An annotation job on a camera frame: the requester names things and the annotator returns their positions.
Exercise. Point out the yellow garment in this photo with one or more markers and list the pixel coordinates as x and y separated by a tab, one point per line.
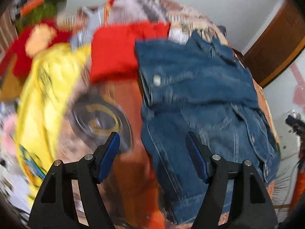
52	81

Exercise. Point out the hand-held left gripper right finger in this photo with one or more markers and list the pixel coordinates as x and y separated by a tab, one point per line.
196	159

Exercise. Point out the wardrobe sliding door pink hearts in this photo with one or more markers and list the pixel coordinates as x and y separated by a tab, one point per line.
293	93

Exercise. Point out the red plush toy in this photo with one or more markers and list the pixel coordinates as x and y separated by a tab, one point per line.
19	54

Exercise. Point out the wooden door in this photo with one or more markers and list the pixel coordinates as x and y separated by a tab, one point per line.
274	52

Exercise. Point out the pink cloth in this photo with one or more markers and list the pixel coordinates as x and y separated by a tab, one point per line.
8	128

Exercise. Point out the blue denim jacket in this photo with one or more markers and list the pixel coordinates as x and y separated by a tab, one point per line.
202	88

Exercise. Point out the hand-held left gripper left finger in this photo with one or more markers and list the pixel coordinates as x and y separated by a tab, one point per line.
109	157

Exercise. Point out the printed blanket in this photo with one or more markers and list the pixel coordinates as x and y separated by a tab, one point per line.
128	114

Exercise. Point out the orange-red garment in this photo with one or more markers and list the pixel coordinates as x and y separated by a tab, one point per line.
114	52

